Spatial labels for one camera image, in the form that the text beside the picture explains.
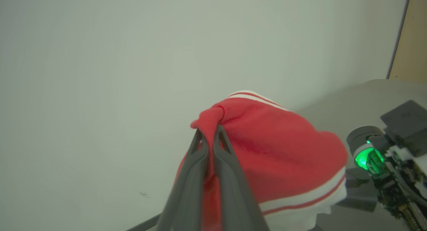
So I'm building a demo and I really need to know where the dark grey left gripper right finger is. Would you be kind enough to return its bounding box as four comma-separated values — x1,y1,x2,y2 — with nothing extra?
213,124,269,231

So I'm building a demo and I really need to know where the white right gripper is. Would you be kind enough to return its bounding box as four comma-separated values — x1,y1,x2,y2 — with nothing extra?
347,126,427,231

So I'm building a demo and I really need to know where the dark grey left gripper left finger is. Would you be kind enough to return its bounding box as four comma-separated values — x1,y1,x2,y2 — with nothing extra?
157,129,209,231

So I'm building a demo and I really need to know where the red garment with white stripes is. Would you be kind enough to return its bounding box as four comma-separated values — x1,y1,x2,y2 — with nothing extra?
175,90,348,231

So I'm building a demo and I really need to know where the light wooden panel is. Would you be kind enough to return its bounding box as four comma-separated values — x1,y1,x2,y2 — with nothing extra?
387,0,427,84

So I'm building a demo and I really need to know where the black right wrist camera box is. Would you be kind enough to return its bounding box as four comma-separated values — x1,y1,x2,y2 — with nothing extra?
380,100,427,150

